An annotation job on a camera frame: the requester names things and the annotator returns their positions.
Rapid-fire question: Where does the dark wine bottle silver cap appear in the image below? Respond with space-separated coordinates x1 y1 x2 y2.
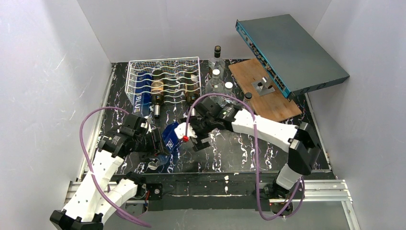
151 70 165 119

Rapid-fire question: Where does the clear bottle copper neck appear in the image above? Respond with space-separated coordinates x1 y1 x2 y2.
243 92 254 111

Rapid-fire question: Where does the wooden board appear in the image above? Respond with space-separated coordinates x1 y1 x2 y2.
228 59 302 122

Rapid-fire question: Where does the metal bracket on board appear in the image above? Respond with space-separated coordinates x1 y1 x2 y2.
251 77 275 96

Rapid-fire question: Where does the clear bottle white cap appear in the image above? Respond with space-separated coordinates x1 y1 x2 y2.
205 69 225 94

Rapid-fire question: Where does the white wire wine rack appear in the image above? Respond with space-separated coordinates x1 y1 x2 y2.
125 57 202 106

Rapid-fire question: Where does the square bottle dark label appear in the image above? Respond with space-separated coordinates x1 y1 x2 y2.
208 46 226 79

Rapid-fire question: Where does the dark wine bottle right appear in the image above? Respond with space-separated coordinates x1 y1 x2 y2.
184 71 200 105

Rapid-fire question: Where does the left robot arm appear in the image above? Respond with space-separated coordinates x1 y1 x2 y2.
50 115 169 230

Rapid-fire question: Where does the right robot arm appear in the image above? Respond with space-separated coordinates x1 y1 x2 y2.
175 97 322 197

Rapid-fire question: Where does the blue square bottle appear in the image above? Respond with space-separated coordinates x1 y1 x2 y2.
129 71 152 117

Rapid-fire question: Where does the large clear round bottle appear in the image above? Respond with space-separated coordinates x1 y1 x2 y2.
220 82 238 107

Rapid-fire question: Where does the teal network switch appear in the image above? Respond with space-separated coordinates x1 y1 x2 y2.
235 14 350 100

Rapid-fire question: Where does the clear blue-tinted bottle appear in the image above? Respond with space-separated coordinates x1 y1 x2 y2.
148 122 184 170

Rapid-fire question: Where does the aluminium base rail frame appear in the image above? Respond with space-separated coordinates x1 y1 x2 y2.
60 179 361 230

